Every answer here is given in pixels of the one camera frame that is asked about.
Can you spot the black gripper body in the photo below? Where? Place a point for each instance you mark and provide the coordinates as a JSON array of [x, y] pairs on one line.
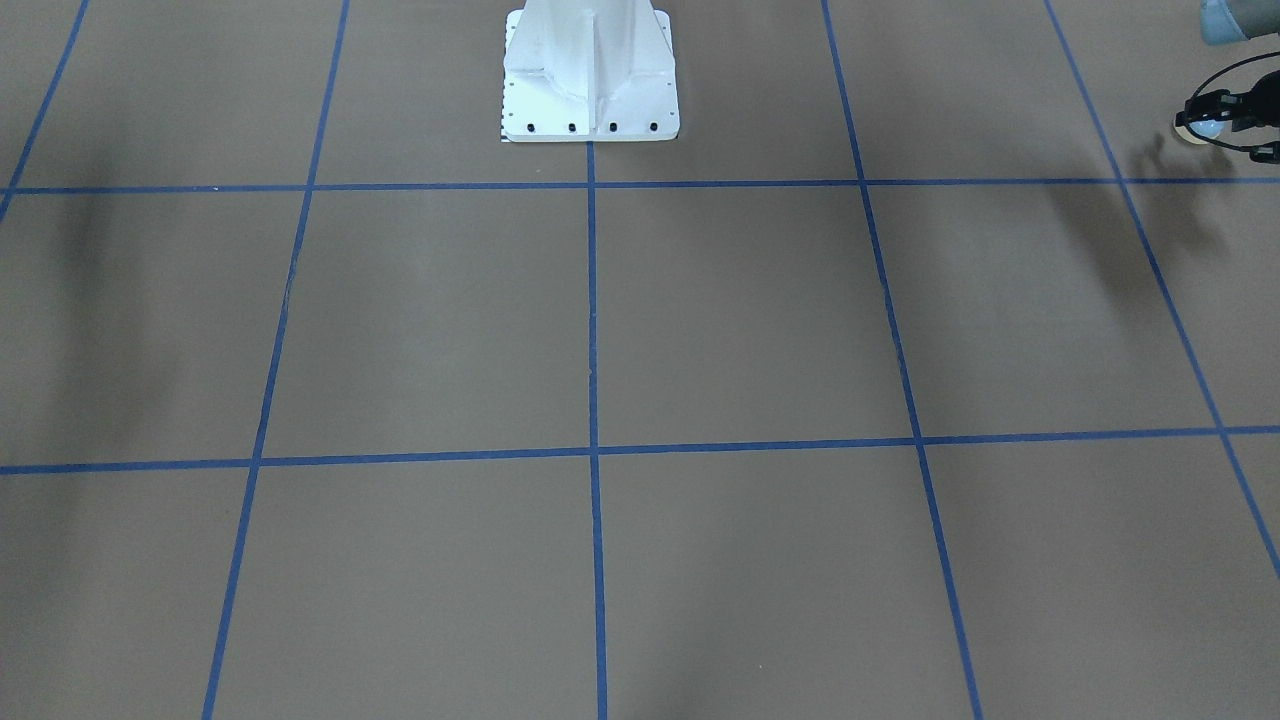
[[1237, 108]]

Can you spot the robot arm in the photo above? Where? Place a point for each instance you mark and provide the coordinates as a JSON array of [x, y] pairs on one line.
[[1232, 22]]

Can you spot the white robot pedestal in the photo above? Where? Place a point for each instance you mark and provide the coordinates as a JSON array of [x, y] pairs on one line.
[[589, 72]]

